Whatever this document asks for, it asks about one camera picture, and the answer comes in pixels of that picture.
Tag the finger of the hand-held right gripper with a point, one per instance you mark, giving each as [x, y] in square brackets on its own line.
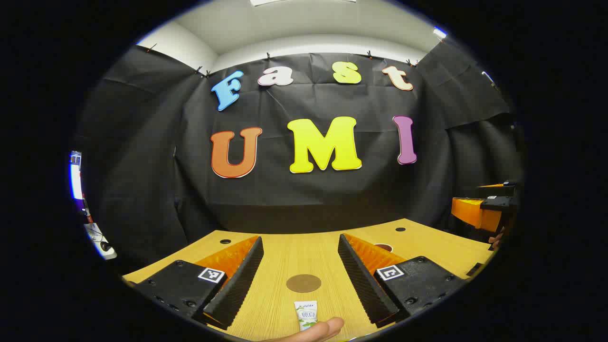
[475, 213]
[498, 190]

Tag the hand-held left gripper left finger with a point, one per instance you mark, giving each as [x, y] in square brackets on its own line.
[240, 280]

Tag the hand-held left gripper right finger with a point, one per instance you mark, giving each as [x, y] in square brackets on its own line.
[363, 285]

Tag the beige cup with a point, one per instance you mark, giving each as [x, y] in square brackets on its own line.
[384, 247]

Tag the brown round coaster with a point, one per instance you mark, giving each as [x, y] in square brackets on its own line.
[303, 283]

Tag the white toothpaste tube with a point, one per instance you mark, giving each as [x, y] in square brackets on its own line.
[306, 313]

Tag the wooden desktop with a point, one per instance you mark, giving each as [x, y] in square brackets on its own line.
[294, 256]

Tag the black backdrop cloth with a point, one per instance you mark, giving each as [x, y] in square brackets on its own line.
[285, 199]

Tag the white device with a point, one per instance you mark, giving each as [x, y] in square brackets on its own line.
[100, 241]

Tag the ceiling light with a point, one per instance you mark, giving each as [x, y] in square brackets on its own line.
[440, 33]

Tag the lit screen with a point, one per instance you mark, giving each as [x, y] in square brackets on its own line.
[75, 178]

